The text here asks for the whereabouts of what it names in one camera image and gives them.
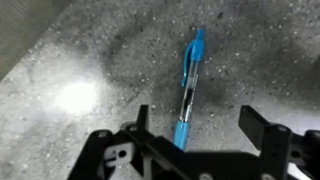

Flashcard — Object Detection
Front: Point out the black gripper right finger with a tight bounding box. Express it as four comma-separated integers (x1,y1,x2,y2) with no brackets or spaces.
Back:
238,104,273,153

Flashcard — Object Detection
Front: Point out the blue clear ballpoint pen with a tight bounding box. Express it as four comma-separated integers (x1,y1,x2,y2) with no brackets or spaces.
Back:
172,26,206,151

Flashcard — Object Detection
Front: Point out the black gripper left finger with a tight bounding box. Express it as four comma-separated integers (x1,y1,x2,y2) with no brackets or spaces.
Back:
134,104,150,143

